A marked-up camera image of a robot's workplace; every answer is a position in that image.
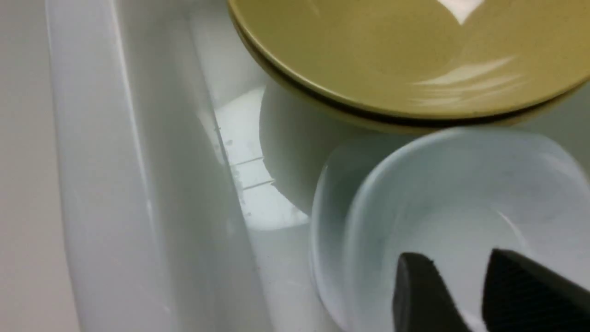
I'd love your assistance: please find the yellow bowl in tub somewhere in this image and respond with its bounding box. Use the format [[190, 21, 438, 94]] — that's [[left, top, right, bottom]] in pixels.
[[229, 13, 589, 132]]

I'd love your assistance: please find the white square dish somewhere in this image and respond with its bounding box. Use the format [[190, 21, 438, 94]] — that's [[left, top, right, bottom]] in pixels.
[[309, 128, 589, 332]]

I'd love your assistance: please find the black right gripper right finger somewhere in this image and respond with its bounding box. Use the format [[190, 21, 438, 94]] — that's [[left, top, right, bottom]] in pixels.
[[481, 248, 590, 332]]

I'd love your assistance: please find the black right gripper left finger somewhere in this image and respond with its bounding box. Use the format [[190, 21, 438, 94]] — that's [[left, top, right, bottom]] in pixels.
[[392, 252, 470, 332]]

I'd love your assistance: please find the large white plastic tub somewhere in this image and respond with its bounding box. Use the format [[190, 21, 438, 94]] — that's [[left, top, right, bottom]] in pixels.
[[45, 0, 590, 332]]

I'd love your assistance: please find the yellow noodle bowl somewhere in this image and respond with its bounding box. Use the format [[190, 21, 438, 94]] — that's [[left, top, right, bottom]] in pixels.
[[228, 0, 590, 119]]

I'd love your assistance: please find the white dish in tub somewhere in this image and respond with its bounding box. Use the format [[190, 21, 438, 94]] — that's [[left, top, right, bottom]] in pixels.
[[259, 81, 415, 217]]

